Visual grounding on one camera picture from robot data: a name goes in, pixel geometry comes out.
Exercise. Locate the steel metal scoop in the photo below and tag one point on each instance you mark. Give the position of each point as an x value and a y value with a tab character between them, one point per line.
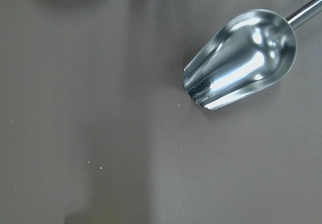
253	51

